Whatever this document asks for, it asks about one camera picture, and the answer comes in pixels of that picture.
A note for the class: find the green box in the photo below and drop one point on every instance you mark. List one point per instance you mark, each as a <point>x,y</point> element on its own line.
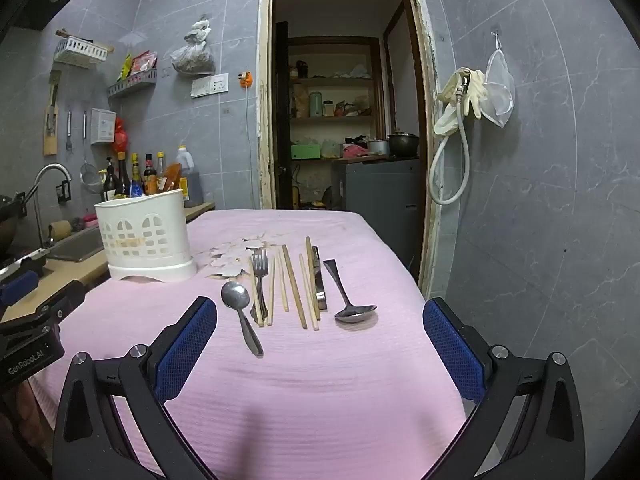
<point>306,152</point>

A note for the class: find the orange snack packet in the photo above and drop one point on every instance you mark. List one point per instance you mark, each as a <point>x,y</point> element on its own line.
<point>172,177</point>

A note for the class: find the white wall switch panel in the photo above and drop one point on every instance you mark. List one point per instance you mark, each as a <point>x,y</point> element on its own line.
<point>210,85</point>

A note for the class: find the cream rubber glove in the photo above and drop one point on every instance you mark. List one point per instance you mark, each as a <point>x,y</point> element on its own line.
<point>447,120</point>
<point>475,100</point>

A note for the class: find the yellow seasoning packet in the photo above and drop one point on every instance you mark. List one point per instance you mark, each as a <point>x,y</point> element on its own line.
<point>126,67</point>

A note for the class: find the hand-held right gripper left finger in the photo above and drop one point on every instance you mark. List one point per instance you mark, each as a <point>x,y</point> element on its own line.
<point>187,347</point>

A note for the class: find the steel sink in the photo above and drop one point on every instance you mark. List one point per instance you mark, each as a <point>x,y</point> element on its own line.
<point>75,247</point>

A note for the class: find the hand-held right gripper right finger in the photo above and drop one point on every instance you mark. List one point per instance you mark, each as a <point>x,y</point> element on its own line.
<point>452,352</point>

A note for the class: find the wooden storage shelf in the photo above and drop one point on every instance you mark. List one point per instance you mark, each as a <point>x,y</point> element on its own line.
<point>330,79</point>

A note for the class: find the dark wooden door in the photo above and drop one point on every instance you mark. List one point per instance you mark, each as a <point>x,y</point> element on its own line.
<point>281,110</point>

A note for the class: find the red seasoning packet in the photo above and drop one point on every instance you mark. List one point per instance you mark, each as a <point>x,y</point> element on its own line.
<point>145,61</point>

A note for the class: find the wooden chopstick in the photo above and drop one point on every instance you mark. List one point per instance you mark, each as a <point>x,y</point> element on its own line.
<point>251,270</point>
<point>283,285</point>
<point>271,290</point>
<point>312,275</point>
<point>308,290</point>
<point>294,287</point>

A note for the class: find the red plastic bag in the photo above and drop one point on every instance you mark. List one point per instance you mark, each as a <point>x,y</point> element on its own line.
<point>120,135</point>

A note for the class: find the hanging clear plastic bag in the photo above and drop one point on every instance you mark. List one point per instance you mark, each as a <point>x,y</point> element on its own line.
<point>192,60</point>

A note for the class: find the worn door frame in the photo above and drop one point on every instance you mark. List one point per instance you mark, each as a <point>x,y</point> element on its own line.
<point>263,135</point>

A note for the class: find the hanging wooden kitchen tool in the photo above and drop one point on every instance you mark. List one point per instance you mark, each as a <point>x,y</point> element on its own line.
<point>50,130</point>

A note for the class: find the orange plug adapter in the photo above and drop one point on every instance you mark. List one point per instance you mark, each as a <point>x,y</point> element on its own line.
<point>246,79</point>

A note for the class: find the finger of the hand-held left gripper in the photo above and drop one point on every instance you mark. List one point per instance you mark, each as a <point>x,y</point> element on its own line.
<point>55,300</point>
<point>17,284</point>

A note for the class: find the silver cooking pot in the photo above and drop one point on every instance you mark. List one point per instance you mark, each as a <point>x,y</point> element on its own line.
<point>378,148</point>

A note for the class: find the white plastic utensil holder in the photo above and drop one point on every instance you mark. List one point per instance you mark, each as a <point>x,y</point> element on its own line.
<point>130,215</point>

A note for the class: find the grey cabinet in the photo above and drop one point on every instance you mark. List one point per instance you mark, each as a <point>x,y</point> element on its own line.
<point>375,190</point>

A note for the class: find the round metal spoon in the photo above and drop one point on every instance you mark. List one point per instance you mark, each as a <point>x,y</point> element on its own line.
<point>235,295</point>

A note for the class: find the white plastic wall basket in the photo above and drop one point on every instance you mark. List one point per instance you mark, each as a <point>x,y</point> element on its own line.
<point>80,52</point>

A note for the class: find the metal mesh strainer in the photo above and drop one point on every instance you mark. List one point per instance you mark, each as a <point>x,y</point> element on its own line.
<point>92,180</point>

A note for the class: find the metal faucet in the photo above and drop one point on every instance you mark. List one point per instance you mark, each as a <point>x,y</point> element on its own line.
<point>50,167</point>

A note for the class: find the hanging metal tool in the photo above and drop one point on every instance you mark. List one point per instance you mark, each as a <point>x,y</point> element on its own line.
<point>85,125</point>

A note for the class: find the grey wall shelf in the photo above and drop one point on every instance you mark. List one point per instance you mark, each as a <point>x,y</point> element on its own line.
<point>132,82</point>

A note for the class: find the metal fork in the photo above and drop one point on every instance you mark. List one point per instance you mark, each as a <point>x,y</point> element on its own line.
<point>259,272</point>

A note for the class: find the metal table knife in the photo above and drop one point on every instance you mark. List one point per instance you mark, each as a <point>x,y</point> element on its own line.
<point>321,295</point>

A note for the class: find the white wall box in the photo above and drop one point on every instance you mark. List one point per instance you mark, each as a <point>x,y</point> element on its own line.
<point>103,126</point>

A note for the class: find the hanging metal peeler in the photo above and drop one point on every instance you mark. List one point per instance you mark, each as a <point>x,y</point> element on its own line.
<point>69,127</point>

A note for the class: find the pink floral tablecloth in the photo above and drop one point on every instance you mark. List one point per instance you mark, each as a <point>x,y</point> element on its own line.
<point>325,385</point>

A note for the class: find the black cooking pot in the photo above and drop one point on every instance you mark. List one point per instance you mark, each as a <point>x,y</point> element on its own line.
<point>404,145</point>

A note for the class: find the white mesh bag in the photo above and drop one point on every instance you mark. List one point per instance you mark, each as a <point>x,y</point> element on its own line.
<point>497,95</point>

